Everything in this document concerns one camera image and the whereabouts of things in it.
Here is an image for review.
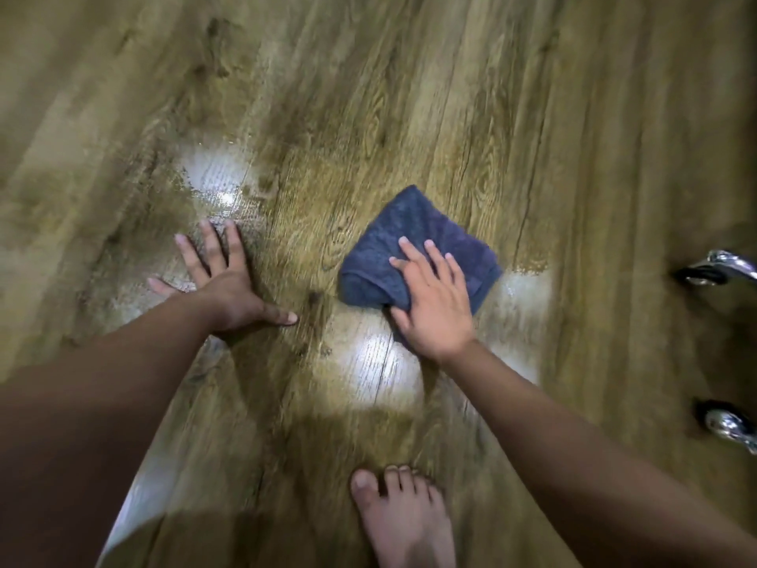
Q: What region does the person's left hand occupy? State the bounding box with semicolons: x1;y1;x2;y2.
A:
147;219;299;335

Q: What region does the person's right hand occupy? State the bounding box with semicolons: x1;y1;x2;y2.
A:
387;235;477;365

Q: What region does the dark blue terry cloth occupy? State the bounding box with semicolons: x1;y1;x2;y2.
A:
337;184;504;349

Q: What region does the person's right forearm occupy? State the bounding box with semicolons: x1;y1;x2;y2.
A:
440;340;757;568

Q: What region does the person's left forearm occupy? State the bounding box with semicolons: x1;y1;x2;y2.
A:
0;290;221;568

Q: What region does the person's bare foot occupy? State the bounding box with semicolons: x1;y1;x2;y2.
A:
349;465;458;568

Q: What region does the chrome chair leg with caster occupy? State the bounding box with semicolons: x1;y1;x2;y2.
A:
673;249;757;288
694;399;757;456

